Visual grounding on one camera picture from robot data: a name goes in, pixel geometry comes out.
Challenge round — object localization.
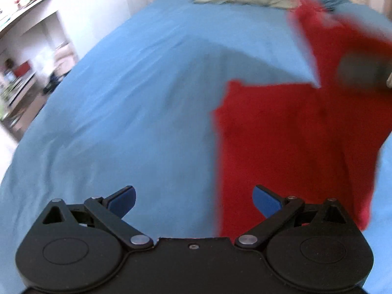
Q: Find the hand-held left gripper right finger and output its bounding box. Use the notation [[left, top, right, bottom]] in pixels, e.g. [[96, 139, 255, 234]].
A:
[[234, 184, 353, 247]]

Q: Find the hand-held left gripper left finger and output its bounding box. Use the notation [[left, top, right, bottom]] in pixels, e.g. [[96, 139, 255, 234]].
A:
[[41, 185, 154, 248]]

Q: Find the red long-sleeved sweater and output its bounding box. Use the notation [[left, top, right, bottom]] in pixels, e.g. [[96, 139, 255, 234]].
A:
[[211, 0, 392, 239]]

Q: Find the blue bed sheet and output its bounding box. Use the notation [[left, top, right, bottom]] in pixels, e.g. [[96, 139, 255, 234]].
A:
[[0, 0, 392, 252]]

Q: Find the beige bag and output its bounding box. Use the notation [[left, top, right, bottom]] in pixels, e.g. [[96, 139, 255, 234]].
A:
[[53, 44, 77, 77]]

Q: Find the red box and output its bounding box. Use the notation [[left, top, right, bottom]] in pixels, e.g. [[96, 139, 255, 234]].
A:
[[14, 61, 33, 78]]

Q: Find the white shelf unit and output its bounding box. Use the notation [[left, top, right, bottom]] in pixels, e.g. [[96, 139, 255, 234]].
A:
[[0, 0, 81, 143]]

